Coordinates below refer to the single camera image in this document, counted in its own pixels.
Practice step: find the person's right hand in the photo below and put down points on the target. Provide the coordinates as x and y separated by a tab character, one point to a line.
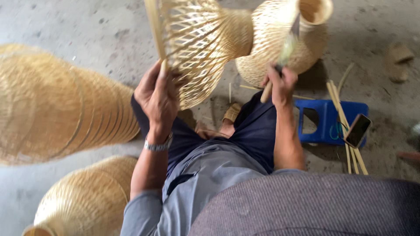
282	88

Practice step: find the person's left hand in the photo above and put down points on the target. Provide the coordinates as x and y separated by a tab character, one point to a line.
157	98

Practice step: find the person's right fingers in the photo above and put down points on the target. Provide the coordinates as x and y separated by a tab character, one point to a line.
275	78

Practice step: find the open-weave bamboo lampshade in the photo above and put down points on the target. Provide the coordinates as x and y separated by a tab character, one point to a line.
203	39

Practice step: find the thin bamboo strip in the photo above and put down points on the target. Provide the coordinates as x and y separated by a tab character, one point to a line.
249	87

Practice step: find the tight-woven bamboo lampshade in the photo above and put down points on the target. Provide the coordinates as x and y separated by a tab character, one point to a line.
269	32

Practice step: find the woven straw sandal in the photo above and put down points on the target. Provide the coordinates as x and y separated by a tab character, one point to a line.
398	62
231	113

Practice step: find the navy trousers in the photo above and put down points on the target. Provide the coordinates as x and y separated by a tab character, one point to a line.
256	131

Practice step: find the blue plastic stool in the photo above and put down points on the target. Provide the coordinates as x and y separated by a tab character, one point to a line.
324	114

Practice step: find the bundle of long bamboo strips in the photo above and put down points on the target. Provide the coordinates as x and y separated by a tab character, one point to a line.
334	95

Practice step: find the curved bamboo strip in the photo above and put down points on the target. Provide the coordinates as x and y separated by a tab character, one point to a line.
345	78

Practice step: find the black smartphone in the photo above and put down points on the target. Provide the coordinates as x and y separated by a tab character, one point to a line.
357	130

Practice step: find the grey shirt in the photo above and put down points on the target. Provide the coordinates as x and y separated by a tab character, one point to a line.
203	177

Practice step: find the grey striped knit garment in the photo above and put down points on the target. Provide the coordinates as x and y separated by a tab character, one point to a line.
311	206

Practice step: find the silver wristwatch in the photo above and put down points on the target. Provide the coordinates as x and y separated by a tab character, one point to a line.
158	146

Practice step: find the red stick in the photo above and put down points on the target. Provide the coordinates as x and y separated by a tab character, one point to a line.
409	156

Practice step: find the stack of nested bamboo lampshades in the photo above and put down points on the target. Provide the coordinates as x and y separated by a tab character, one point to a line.
59	105

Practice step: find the bottle-shaped bamboo lampshade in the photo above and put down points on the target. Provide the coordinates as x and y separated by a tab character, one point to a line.
85	200

